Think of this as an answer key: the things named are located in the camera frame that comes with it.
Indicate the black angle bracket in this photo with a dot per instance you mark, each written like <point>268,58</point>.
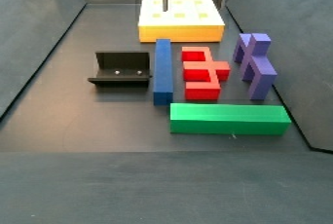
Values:
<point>122,67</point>

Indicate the red cross-shaped block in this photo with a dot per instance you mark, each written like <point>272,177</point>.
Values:
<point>204,73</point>

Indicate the blue long block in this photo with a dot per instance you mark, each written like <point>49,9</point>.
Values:
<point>164,73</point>

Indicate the yellow board with slots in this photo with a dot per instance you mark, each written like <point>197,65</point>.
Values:
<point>191,21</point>

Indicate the green long block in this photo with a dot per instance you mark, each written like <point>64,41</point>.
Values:
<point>228,119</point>

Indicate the purple cross-shaped block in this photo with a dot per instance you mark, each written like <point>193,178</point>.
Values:
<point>256,68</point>

